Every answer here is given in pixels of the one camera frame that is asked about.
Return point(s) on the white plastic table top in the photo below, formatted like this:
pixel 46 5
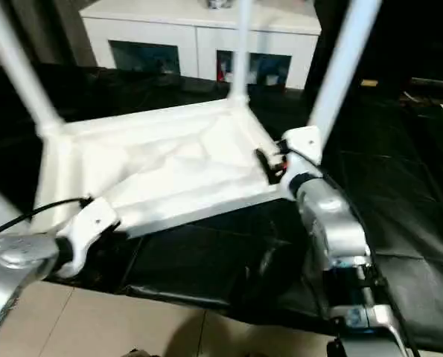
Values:
pixel 169 167

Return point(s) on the dark object on cabinet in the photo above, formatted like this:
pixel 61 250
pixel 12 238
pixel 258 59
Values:
pixel 215 3

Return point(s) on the small yellow label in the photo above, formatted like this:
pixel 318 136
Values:
pixel 370 82

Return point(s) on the white cabinet with glass doors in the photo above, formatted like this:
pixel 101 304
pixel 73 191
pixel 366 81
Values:
pixel 150 26

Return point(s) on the black horizontal bar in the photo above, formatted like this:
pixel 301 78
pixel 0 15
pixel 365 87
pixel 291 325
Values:
pixel 435 82

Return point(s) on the small white cup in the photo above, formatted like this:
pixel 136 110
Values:
pixel 271 80

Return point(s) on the black plastic mat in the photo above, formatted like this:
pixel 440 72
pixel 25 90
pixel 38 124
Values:
pixel 392 204

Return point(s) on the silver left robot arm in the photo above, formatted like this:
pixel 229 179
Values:
pixel 9 267

